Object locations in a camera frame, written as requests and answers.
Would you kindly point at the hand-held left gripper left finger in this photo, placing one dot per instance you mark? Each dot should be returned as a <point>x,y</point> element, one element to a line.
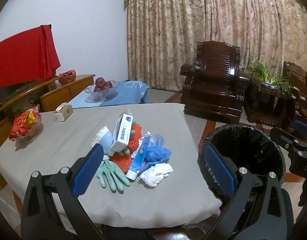
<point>88,170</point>

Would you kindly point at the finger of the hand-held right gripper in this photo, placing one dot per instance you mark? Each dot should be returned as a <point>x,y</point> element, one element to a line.
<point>302,125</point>
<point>283,136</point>

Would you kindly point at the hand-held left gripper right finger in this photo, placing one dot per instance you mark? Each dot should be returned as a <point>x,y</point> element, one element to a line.
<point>219,170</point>

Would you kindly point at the green rubber glove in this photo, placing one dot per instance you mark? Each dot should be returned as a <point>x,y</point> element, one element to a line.
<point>111,177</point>

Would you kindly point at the black trash bin with bag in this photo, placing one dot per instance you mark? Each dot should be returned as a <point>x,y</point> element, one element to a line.
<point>256,152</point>

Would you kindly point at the long orange foam net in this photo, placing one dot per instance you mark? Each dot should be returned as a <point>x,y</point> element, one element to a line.
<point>121,163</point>

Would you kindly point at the white and blue carton box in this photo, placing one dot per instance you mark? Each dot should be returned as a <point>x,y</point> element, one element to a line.
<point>122,135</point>

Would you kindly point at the white and blue tube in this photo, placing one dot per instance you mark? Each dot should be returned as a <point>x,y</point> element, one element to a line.
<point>138,160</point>

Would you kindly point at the white tissue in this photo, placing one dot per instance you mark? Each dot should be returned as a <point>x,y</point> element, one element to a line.
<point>156,173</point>

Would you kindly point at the blue plastic bag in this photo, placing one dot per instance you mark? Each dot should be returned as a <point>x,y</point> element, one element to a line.
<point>157,155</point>

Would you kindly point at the clear plastic cup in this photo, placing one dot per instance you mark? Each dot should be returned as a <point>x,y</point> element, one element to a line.
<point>158,140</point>

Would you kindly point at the dark wooden side table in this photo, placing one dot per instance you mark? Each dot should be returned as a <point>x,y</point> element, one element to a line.
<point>266,105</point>

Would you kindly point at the dark wooden armchair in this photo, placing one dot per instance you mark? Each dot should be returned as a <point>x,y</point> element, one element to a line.
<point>297,85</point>
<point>214,80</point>

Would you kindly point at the grey tablecloth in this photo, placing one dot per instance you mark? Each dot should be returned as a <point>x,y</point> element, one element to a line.
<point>56,142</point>

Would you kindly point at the potted green plant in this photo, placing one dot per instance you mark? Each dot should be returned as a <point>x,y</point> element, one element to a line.
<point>271,76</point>

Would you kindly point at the folded orange foam net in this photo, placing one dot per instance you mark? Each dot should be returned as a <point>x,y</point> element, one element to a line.
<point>136,135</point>

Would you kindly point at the tissue box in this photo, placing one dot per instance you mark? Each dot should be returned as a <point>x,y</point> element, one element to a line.
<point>64,112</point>

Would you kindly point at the glass dish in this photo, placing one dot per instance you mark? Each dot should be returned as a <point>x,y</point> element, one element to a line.
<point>31,132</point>

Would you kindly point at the glass fruit bowl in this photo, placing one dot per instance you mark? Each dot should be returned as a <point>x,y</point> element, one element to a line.
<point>103,93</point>

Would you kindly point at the glass bowl of snacks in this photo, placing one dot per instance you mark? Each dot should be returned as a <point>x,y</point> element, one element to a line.
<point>22,123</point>

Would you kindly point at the red apple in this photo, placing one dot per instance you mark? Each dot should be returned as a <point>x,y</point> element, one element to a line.
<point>100,81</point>
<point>108,85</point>
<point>97,89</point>

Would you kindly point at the blue tablecloth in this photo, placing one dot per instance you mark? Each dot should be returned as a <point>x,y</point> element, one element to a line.
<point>128,92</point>

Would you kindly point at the curved wooden chair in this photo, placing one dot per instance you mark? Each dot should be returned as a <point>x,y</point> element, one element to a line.
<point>3,130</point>

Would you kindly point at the red basket on cabinet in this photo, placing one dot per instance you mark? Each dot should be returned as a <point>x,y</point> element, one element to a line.
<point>67,76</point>

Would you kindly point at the patterned beige curtain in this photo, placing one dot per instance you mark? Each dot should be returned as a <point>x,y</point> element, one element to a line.
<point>218,30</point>

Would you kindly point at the red cloth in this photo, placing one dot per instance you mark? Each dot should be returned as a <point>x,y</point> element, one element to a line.
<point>23,55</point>

